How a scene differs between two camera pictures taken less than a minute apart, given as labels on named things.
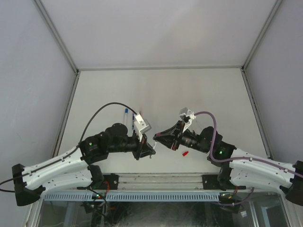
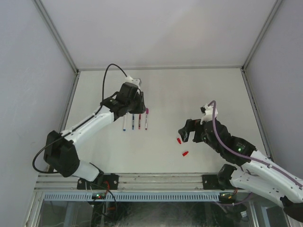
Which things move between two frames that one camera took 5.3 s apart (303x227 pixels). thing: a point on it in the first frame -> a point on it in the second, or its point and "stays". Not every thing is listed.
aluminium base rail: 155,182 stays
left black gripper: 140,146 -> 141,103
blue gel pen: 133,122 stays
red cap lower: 185,153 stays
